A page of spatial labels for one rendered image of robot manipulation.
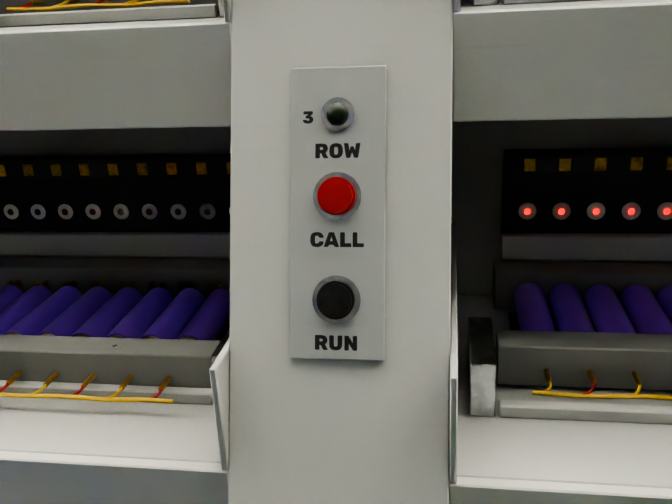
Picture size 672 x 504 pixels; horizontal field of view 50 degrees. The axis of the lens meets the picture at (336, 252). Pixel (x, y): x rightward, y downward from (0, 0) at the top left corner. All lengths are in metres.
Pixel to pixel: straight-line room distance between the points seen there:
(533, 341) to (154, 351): 0.19
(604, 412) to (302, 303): 0.15
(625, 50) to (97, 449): 0.29
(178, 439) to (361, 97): 0.18
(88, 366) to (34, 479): 0.06
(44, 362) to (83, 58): 0.16
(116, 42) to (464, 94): 0.15
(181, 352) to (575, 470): 0.19
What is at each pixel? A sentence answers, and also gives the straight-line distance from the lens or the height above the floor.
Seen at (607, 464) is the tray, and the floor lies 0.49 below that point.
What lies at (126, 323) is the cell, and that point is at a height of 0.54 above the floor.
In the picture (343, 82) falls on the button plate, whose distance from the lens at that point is 0.31.
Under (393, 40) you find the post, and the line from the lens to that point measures 0.31.
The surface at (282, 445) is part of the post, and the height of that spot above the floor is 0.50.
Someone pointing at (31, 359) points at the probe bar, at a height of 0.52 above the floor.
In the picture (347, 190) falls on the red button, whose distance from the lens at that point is 0.30.
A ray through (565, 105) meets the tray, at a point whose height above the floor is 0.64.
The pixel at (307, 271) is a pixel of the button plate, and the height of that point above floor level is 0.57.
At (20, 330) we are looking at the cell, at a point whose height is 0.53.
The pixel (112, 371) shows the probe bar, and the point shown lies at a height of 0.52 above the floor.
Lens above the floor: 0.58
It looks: level
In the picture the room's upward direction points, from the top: straight up
